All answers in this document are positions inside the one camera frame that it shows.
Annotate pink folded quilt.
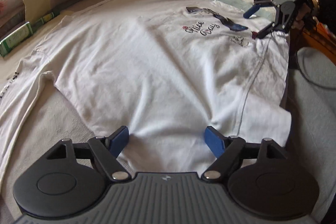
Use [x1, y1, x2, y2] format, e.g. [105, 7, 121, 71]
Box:
[1, 0, 25, 39]

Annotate person right hand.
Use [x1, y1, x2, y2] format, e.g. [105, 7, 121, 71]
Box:
[291, 3, 315, 30]

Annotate green glass bottle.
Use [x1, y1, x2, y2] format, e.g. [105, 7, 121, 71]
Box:
[1, 10, 60, 57]

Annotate white printed t-shirt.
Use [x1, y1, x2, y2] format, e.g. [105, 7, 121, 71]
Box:
[0, 0, 293, 183]

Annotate black cable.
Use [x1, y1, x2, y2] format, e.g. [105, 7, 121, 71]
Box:
[288, 16, 336, 89]

